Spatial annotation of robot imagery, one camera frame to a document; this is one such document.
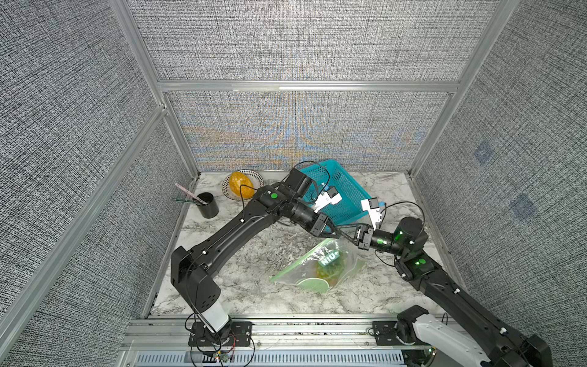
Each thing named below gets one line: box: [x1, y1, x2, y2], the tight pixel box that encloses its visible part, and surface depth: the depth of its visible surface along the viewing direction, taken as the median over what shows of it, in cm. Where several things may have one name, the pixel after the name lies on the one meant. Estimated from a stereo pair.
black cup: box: [197, 191, 220, 219], surface depth 101 cm
